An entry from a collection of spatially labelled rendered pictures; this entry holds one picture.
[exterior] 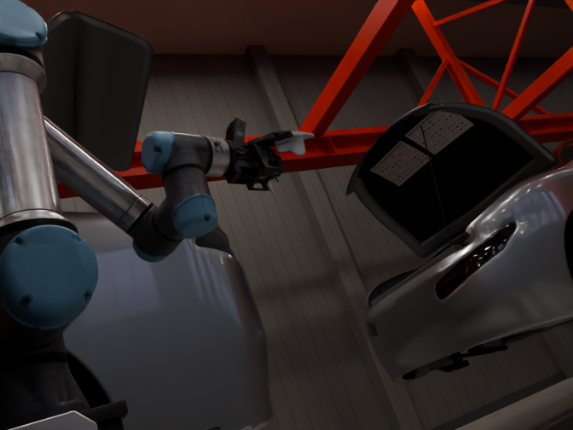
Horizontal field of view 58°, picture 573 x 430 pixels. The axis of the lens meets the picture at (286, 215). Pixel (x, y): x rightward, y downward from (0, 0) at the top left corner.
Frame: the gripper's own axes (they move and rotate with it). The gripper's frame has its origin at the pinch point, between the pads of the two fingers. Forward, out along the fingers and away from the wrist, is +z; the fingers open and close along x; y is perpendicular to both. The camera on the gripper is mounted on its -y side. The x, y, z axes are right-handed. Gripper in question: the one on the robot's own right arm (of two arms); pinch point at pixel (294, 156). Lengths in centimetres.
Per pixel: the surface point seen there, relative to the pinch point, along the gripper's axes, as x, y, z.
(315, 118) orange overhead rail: -176, -236, 277
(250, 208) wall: -405, -301, 363
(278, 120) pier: -345, -427, 439
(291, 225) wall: -397, -264, 415
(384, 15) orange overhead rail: -50, -214, 243
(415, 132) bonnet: -86, -125, 247
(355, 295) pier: -382, -135, 453
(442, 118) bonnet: -63, -117, 247
